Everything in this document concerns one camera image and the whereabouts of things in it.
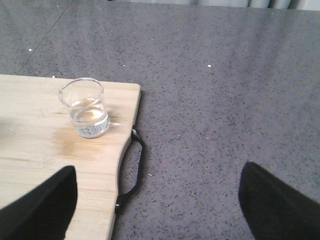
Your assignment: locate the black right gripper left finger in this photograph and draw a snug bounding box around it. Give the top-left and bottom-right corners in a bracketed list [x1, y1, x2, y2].
[0, 165, 78, 240]

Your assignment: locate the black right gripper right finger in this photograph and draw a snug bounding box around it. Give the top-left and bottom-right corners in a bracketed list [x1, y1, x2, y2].
[238, 161, 320, 240]

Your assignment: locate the small glass beaker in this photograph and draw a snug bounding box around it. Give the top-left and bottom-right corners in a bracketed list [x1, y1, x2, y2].
[58, 77, 109, 139]

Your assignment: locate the wooden cutting board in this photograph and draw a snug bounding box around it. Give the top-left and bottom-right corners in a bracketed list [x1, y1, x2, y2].
[0, 74, 141, 240]

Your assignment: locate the grey curtain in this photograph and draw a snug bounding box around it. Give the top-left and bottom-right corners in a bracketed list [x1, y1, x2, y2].
[119, 0, 320, 11]

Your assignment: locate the black board handle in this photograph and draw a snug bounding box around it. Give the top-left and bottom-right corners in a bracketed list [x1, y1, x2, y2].
[114, 128, 145, 214]

